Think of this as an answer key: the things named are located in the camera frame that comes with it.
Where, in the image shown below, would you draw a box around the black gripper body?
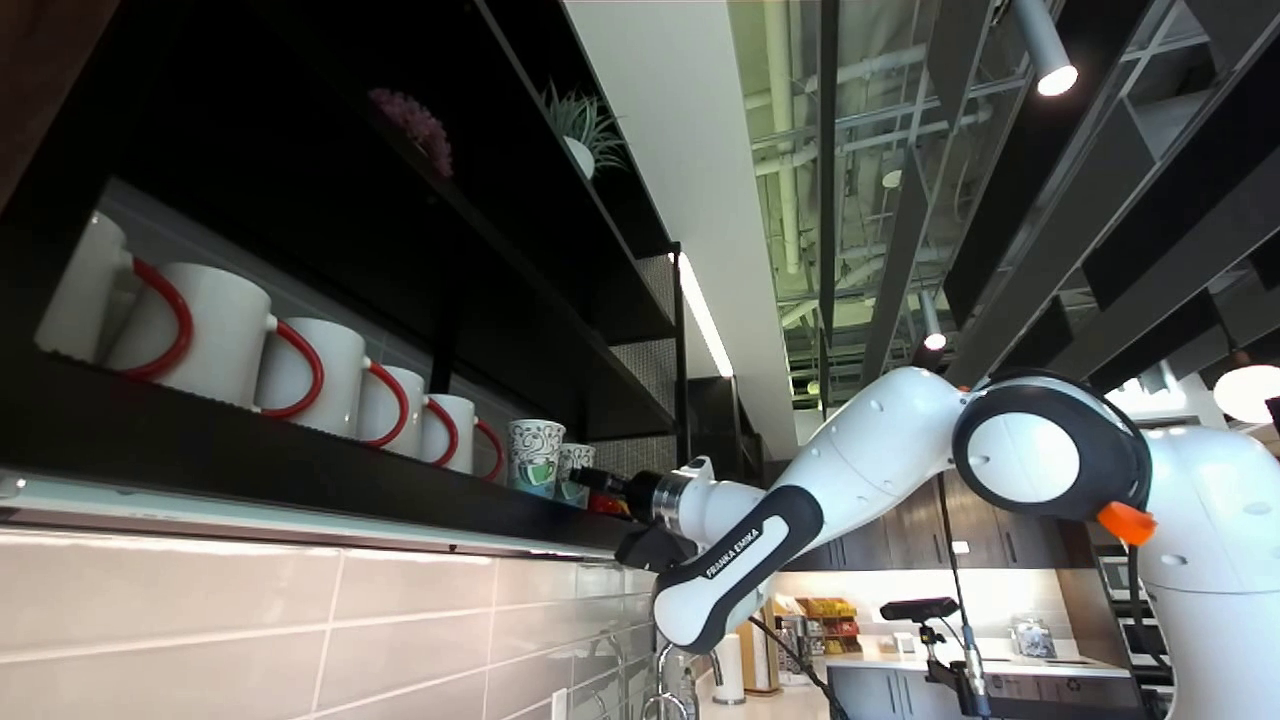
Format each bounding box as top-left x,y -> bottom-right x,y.
621,469 -> 673,527

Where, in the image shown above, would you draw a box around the under-shelf light strip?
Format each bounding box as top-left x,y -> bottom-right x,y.
0,469 -> 657,570

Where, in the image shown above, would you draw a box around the black shelf unit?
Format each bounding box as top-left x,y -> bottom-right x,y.
0,0 -> 772,565

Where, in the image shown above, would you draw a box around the chrome faucet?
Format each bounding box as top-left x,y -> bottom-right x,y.
636,638 -> 704,720

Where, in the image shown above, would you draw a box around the white paper towel roll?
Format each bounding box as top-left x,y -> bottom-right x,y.
712,630 -> 752,708

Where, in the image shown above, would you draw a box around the beige canister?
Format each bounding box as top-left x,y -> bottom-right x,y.
738,614 -> 786,697

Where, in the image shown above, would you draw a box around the yellow red packaged snacks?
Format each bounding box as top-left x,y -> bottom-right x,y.
794,596 -> 865,657

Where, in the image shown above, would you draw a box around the small ceiling spotlight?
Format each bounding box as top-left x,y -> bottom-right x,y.
916,288 -> 950,355

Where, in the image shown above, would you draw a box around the green plant white pot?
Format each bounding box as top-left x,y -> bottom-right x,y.
536,80 -> 629,184

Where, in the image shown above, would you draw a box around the purple potted plant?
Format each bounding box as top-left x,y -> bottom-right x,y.
364,84 -> 454,180

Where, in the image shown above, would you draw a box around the bluish glass jar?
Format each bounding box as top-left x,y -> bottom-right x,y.
1007,614 -> 1060,663

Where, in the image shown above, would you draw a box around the stainless microwave oven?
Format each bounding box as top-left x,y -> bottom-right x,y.
1094,551 -> 1134,604

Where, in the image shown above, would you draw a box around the orange tape flag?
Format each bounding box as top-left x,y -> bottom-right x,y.
1093,495 -> 1158,551

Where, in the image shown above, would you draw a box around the white ceramic mug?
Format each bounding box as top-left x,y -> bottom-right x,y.
27,209 -> 137,368

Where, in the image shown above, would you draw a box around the large ceiling spotlight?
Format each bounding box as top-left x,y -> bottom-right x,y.
1013,0 -> 1085,101

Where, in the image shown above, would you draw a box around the round white pendant lamp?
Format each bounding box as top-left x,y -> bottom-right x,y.
1209,359 -> 1280,434

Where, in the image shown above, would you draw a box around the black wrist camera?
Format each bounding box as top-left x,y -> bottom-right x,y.
611,522 -> 699,575

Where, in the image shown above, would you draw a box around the white mug red handle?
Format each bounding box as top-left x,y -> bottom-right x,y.
253,312 -> 372,439
100,256 -> 280,414
353,355 -> 431,455
417,388 -> 478,481
469,416 -> 510,490

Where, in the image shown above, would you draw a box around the black bar camera on tripod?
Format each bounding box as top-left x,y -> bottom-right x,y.
874,592 -> 996,717

